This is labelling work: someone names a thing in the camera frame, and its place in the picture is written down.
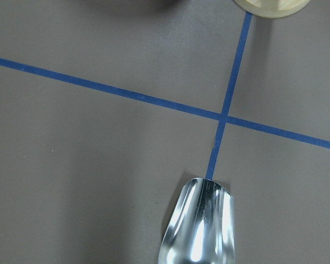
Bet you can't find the metal ice scoop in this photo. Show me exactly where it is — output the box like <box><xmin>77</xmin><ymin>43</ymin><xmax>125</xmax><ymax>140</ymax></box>
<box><xmin>158</xmin><ymin>178</ymin><xmax>235</xmax><ymax>263</ymax></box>

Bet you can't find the wooden cup stand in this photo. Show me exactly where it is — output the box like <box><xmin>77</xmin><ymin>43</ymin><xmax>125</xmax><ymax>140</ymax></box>
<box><xmin>234</xmin><ymin>0</ymin><xmax>310</xmax><ymax>19</ymax></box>

